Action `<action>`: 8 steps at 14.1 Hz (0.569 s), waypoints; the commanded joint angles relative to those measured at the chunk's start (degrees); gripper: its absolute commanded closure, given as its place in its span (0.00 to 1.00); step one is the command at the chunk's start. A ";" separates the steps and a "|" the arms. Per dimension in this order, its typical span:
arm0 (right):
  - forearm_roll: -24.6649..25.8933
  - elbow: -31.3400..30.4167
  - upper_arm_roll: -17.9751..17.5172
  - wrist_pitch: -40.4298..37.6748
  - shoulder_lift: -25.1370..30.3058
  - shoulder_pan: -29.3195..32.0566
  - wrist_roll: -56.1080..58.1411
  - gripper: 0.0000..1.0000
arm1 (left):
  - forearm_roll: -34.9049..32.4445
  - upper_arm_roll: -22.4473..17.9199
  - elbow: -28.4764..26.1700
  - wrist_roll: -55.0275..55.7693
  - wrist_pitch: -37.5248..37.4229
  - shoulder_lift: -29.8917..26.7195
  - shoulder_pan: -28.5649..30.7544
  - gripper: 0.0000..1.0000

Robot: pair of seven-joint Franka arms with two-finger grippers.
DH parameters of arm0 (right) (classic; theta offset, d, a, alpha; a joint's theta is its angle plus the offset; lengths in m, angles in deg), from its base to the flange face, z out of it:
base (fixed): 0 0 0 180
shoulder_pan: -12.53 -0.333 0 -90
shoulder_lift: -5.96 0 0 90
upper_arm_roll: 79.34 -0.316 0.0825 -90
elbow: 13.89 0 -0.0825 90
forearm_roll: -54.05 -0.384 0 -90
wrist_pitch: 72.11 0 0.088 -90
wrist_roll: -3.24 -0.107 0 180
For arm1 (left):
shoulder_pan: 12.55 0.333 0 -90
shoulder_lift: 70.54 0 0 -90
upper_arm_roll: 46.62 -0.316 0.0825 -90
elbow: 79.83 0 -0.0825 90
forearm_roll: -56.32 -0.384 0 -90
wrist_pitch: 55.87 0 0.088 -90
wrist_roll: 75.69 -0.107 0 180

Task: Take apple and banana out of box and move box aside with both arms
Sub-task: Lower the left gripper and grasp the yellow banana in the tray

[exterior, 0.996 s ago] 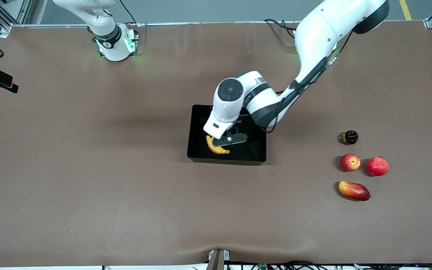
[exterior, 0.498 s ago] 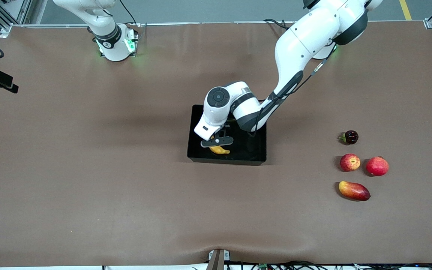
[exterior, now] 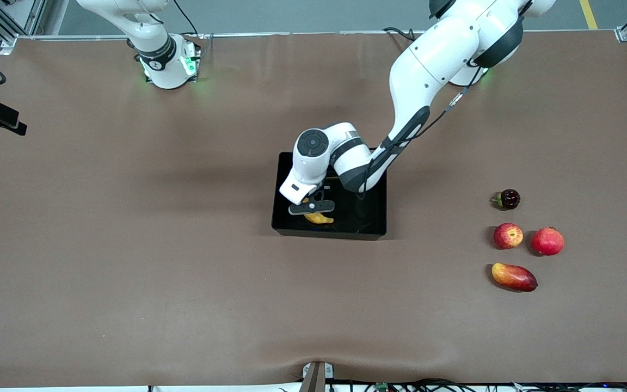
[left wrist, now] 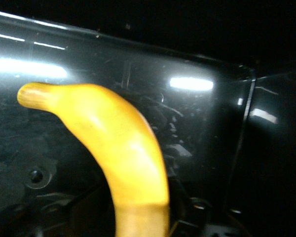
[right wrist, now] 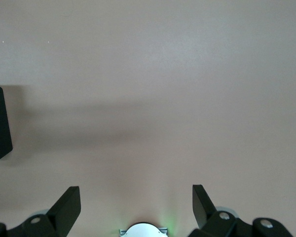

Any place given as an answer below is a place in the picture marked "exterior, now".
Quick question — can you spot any yellow banana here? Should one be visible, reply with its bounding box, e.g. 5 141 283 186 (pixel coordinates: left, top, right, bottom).
300 197 335 225

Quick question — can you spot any black plastic box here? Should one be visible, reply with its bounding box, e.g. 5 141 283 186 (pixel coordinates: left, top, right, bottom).
271 151 388 241

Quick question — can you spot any red yellow apple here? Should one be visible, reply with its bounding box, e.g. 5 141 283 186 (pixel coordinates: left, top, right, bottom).
493 222 525 250

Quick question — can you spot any dark purple mangosteen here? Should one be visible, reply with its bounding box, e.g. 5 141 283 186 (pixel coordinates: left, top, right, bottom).
490 188 521 211

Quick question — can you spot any brown table mat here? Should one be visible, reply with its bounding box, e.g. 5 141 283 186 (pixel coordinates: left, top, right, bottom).
0 30 627 388

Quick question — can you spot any red yellow mango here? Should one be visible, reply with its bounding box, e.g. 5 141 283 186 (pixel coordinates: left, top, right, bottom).
491 262 539 293

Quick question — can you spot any red pomegranate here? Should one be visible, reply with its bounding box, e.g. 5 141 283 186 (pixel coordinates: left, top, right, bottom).
530 226 565 257

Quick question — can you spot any metal camera stand bracket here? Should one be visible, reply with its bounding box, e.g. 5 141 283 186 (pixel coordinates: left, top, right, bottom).
298 360 335 392

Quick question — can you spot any black base power cable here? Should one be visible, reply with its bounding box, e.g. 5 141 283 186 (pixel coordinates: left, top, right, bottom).
172 0 205 60
383 26 419 45

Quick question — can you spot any black cable bundle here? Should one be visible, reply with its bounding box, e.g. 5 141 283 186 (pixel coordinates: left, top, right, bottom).
278 378 627 392

